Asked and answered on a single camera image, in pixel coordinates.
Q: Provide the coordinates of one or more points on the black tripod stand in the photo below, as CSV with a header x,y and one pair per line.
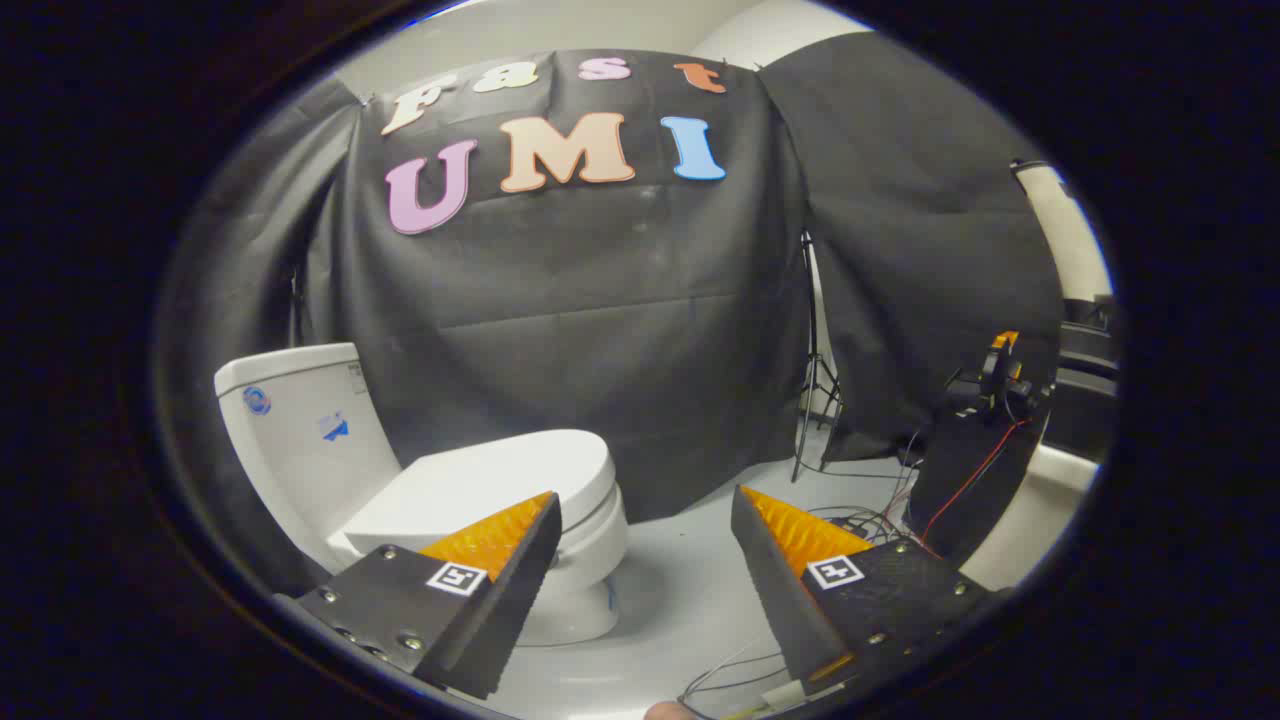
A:
x,y
809,300

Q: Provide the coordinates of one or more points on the white ledge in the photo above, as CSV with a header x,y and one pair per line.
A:
x,y
1040,500

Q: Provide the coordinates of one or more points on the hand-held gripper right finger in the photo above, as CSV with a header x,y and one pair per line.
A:
x,y
770,590

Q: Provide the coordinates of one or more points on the dark furniture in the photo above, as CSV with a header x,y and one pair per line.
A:
x,y
1085,400

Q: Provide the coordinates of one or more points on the black backdrop cloth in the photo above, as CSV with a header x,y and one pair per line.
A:
x,y
920,250
600,300
250,250

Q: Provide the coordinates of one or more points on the white toilet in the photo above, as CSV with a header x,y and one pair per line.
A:
x,y
300,450

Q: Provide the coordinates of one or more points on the white toilet lid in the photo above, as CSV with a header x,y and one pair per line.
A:
x,y
500,470

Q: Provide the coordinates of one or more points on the orange and black device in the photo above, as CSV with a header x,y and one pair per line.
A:
x,y
1000,370

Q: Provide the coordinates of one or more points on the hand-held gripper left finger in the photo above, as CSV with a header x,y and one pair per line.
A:
x,y
520,590

